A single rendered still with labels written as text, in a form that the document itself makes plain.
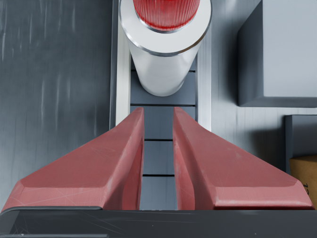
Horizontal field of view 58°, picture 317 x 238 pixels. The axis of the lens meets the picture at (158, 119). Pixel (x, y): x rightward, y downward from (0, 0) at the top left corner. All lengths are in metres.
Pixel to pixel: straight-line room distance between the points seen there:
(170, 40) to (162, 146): 0.18
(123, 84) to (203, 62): 0.09
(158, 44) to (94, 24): 0.25
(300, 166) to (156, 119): 0.16
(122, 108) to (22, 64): 0.18
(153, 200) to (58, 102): 0.17
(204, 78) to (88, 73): 0.19
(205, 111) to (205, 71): 0.03
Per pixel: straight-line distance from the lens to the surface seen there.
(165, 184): 0.32
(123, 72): 0.29
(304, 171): 0.34
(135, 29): 0.16
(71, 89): 0.39
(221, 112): 0.37
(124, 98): 0.28
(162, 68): 0.19
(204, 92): 0.24
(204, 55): 0.24
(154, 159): 0.31
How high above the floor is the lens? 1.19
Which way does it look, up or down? 86 degrees down
